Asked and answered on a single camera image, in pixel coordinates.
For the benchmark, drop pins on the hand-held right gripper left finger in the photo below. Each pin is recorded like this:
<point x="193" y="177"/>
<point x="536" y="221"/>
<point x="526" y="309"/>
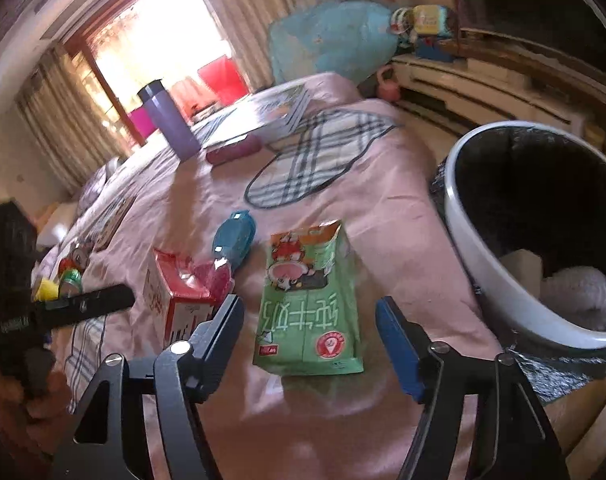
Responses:
<point x="218" y="340"/>

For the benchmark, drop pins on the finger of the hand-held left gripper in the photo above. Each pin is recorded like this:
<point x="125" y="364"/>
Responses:
<point x="83" y="302"/>

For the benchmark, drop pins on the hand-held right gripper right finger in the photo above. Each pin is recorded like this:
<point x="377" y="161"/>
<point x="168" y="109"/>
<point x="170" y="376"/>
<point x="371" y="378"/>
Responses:
<point x="398" y="340"/>

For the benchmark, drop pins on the red and white carton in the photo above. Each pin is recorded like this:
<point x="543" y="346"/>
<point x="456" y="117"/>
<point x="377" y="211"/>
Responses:
<point x="183" y="290"/>

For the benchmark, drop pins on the green snack bag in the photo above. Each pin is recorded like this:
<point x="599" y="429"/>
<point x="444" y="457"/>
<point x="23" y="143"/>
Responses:
<point x="308" y="305"/>

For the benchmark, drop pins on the blue foil wrapper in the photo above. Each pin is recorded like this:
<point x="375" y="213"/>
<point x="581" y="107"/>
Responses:
<point x="235" y="237"/>

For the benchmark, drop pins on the white bin with black liner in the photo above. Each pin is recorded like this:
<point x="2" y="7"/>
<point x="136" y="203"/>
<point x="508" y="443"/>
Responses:
<point x="493" y="280"/>

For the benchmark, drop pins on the white paper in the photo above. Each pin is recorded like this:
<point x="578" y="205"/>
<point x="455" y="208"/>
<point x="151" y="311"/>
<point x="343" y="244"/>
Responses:
<point x="580" y="295"/>

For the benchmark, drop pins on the person's left hand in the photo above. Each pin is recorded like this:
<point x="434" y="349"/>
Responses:
<point x="33" y="412"/>

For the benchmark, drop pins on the green can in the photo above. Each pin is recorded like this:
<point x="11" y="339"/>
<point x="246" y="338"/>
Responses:
<point x="73" y="278"/>

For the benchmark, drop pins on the small red toy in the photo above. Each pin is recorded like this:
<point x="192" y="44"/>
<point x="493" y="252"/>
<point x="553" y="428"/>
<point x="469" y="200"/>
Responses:
<point x="65" y="263"/>

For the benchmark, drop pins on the silver can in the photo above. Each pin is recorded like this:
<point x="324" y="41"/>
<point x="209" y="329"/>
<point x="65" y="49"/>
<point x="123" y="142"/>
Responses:
<point x="82" y="256"/>

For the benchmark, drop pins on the plaid cloth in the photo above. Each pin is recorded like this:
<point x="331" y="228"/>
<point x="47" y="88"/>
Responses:
<point x="85" y="355"/>

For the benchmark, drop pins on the white pillow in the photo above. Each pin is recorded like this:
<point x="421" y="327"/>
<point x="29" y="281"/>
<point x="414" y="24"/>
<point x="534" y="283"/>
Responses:
<point x="53" y="227"/>

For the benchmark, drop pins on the wooden board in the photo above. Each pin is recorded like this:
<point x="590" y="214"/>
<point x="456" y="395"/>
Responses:
<point x="113" y="217"/>

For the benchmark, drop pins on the pink tablecloth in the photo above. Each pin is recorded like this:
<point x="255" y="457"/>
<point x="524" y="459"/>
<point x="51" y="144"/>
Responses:
<point x="333" y="410"/>

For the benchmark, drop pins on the checked pillow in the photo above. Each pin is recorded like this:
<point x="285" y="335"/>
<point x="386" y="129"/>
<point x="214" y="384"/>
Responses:
<point x="95" y="185"/>

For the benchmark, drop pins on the beige patterned curtain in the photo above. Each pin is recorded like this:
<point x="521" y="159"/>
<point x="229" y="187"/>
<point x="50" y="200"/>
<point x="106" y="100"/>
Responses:
<point x="263" y="10"/>
<point x="58" y="110"/>

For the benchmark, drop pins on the magenta chair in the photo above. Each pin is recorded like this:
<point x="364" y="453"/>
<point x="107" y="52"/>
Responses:
<point x="140" y="122"/>

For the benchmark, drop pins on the pink case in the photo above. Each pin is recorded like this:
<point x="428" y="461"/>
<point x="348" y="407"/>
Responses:
<point x="233" y="150"/>

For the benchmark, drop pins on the purple thermos bottle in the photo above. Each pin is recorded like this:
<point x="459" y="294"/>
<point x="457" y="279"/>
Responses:
<point x="168" y="120"/>

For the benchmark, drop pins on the colourful picture book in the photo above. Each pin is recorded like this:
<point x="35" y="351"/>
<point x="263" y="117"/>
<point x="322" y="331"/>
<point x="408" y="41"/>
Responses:
<point x="280" y="110"/>

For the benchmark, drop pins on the pink kettlebell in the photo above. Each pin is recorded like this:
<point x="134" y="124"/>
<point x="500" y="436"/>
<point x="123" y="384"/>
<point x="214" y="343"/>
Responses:
<point x="388" y="89"/>

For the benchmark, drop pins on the red chair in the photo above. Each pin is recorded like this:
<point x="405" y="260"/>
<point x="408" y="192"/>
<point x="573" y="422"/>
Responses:
<point x="223" y="77"/>

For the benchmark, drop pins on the white television cabinet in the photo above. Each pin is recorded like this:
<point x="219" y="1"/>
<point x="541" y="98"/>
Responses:
<point x="483" y="90"/>

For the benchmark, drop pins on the light blue cover cloth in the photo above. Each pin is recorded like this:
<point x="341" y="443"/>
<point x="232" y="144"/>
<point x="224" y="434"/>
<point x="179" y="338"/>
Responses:
<point x="333" y="35"/>

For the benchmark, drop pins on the colourful plastic toy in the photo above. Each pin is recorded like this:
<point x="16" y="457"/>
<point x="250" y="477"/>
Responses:
<point x="430" y="22"/>

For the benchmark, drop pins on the black television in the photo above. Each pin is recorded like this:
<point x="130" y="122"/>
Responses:
<point x="533" y="0"/>

